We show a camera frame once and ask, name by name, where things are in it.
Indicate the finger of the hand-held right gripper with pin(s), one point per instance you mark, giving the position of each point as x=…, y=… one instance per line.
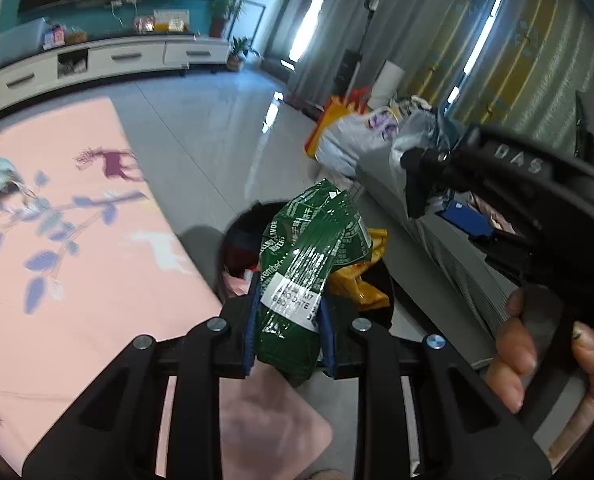
x=427, y=172

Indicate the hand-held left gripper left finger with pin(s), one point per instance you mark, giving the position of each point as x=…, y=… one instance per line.
x=249, y=340

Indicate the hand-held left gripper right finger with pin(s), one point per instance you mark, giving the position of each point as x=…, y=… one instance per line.
x=327, y=345

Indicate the yellow paper bag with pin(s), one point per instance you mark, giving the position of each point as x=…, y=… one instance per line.
x=357, y=280

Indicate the dark green snack wrapper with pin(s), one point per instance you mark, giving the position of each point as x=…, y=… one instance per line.
x=307, y=260

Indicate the black trash bin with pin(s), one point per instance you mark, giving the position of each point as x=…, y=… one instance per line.
x=242, y=240

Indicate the person's left hand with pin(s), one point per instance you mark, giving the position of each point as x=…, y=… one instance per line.
x=327, y=475

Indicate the person's right hand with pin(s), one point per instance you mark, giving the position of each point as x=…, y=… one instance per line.
x=512, y=355

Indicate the grey plastic bag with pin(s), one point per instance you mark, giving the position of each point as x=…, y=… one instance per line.
x=422, y=127

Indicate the blue box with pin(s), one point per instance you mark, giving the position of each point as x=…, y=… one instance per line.
x=464, y=217

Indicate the white purple printed plastic bag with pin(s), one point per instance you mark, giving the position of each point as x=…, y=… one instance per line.
x=357, y=140

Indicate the grey sofa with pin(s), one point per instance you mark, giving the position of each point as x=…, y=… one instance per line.
x=442, y=260

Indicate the white cylinder appliance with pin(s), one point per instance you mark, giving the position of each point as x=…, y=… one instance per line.
x=388, y=82

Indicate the orange shopping bag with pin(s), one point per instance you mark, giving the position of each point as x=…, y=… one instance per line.
x=327, y=120

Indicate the black speaker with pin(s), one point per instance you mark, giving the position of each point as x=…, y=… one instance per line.
x=349, y=72

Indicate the grey yellow patterned curtain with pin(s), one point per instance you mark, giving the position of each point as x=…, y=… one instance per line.
x=452, y=35

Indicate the black floor lamp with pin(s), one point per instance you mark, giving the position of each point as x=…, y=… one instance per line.
x=369, y=25

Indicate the small potted plant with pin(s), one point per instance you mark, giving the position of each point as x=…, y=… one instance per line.
x=242, y=52

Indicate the potted plant in red pot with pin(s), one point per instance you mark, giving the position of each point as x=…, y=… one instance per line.
x=224, y=17

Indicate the white tv cabinet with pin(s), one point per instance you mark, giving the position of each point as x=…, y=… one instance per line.
x=102, y=60

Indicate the translucent storage bin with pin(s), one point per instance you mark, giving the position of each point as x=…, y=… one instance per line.
x=17, y=45

